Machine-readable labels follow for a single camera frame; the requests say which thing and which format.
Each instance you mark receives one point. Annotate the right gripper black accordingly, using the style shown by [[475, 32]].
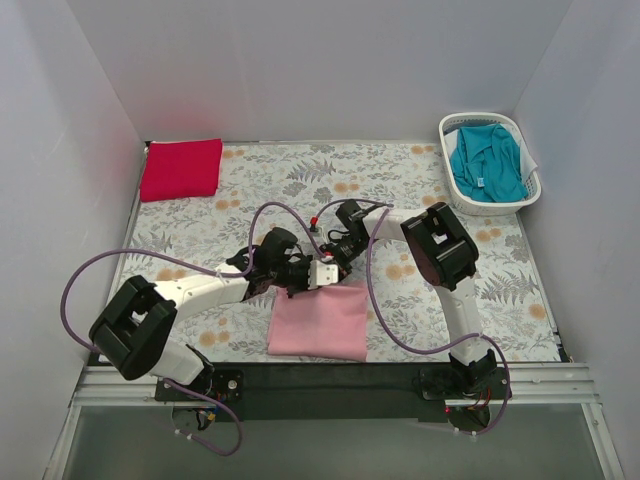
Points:
[[338, 252]]

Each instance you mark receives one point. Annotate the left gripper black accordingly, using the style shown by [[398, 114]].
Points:
[[298, 275]]

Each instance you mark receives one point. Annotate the pink t shirt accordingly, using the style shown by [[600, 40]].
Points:
[[329, 322]]

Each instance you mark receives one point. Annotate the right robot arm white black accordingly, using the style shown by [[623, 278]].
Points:
[[445, 256]]

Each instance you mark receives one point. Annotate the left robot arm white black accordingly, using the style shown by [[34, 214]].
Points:
[[133, 331]]

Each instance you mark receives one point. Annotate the floral table mat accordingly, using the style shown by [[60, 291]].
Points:
[[279, 185]]

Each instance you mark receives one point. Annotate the white laundry basket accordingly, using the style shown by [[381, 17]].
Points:
[[465, 204]]

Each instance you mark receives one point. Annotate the folded red t shirt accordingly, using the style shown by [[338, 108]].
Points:
[[177, 170]]

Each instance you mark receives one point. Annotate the teal t shirt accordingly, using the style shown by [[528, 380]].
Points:
[[486, 165]]

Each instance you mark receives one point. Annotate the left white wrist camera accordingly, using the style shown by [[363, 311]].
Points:
[[323, 272]]

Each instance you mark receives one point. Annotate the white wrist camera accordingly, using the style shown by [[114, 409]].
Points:
[[323, 272], [318, 232]]

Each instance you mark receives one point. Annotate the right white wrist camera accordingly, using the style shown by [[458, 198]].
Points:
[[318, 232]]

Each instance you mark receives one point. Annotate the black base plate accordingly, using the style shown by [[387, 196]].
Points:
[[334, 391]]

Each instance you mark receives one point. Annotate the aluminium frame rail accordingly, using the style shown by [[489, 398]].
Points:
[[536, 383]]

